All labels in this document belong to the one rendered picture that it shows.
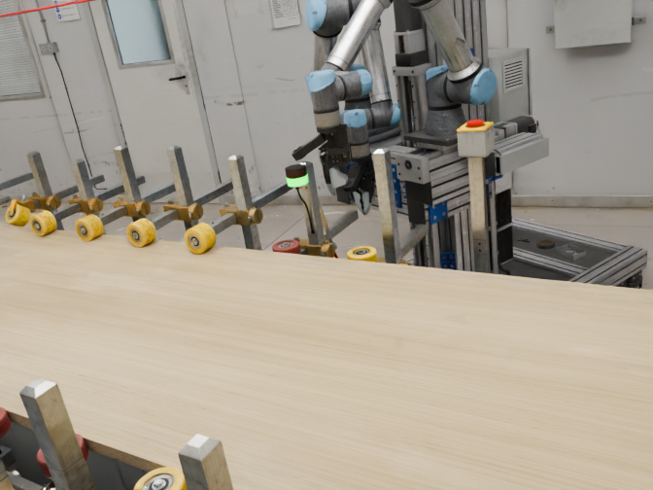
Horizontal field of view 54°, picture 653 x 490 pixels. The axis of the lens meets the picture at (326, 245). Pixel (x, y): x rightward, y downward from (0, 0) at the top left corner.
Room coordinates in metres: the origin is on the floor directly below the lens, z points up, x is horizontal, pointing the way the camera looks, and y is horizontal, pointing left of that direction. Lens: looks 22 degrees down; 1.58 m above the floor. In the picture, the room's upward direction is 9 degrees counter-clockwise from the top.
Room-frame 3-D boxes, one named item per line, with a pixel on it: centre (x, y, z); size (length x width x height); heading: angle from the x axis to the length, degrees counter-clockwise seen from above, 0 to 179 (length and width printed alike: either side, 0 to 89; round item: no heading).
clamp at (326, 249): (1.80, 0.05, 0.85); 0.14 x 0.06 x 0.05; 56
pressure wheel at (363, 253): (1.59, -0.09, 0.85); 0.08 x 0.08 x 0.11
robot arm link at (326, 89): (1.84, -0.06, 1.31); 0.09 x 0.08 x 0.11; 121
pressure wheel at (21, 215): (2.41, 1.17, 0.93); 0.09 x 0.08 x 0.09; 146
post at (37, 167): (2.49, 1.07, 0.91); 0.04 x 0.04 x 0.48; 56
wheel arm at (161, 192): (2.28, 0.65, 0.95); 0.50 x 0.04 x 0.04; 146
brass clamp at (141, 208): (2.22, 0.67, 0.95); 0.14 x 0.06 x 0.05; 56
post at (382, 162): (1.65, -0.18, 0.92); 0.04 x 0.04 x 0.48; 56
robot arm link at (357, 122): (2.15, -0.16, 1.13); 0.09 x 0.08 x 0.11; 8
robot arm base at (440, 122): (2.26, -0.49, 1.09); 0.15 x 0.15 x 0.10
